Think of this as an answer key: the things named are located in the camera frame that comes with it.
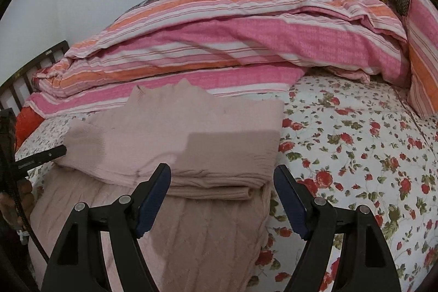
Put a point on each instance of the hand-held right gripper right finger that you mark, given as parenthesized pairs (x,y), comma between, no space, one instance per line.
(291,199)

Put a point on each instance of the pink orange striped quilt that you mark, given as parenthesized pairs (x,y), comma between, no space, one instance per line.
(239,35)

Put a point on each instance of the pink knit sweater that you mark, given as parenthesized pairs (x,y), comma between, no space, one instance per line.
(212,127)

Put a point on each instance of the red floral bedsheet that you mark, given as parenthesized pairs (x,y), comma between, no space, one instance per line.
(359,148)

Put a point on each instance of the pink orange striped pillow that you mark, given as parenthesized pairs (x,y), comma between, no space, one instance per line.
(422,56)

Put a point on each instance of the person's left hand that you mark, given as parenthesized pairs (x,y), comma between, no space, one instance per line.
(24,198)

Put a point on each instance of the orange red cloth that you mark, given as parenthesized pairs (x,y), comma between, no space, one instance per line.
(27,127)

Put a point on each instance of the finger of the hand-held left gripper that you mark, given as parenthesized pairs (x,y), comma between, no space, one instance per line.
(41,157)

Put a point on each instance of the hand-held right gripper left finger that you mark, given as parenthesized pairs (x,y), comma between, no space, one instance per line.
(155,196)

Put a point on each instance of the dark wooden headboard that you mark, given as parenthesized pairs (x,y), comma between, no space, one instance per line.
(51,52)

